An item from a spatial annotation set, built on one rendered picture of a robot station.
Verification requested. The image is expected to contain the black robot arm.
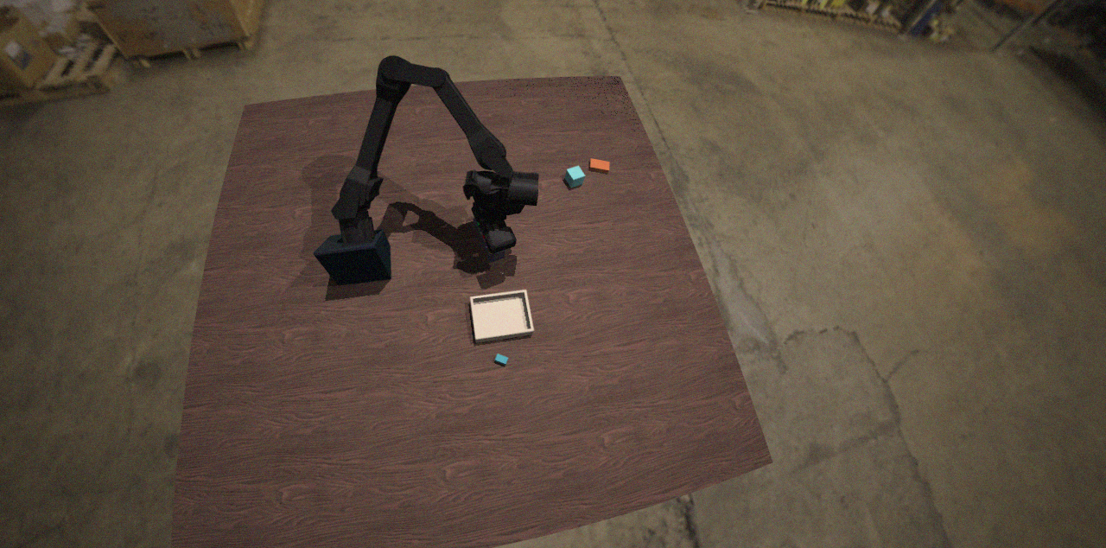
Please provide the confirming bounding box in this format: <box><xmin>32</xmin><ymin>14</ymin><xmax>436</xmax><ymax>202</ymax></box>
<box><xmin>332</xmin><ymin>55</ymin><xmax>539</xmax><ymax>246</ymax></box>

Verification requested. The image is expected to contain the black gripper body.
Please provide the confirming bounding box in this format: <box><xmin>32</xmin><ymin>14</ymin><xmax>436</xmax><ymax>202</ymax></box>
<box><xmin>463</xmin><ymin>186</ymin><xmax>517</xmax><ymax>254</ymax></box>

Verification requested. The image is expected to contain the orange rectangular block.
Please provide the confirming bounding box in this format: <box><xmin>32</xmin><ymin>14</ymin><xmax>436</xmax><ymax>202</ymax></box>
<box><xmin>589</xmin><ymin>158</ymin><xmax>609</xmax><ymax>174</ymax></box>

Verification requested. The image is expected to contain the shallow white tray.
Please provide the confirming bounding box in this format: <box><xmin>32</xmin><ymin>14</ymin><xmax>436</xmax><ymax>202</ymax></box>
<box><xmin>469</xmin><ymin>290</ymin><xmax>534</xmax><ymax>343</ymax></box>

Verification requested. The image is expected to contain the teal block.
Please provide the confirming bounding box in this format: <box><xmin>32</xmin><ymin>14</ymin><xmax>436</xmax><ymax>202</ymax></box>
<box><xmin>564</xmin><ymin>166</ymin><xmax>585</xmax><ymax>188</ymax></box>

